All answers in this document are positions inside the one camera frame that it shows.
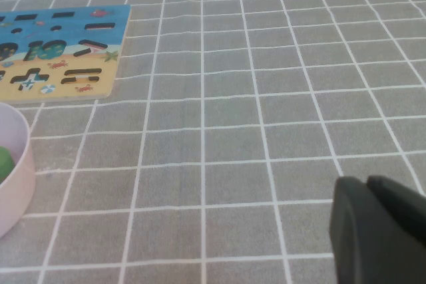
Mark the green number piece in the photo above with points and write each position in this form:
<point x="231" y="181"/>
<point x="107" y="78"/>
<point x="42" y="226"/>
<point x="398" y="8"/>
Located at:
<point x="5" y="164"/>

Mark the grey white-grid tablecloth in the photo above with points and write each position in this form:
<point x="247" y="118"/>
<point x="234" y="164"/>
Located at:
<point x="233" y="114"/>

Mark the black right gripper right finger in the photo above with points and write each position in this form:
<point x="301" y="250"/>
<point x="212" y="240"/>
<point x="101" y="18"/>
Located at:
<point x="402" y="204"/>

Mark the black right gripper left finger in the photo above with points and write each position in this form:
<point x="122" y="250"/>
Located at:
<point x="372" y="247"/>

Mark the white bowl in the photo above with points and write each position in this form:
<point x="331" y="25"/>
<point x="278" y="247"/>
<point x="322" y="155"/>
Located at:
<point x="20" y="194"/>

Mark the wooden number puzzle board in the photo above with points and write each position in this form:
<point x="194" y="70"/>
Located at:
<point x="73" y="54"/>

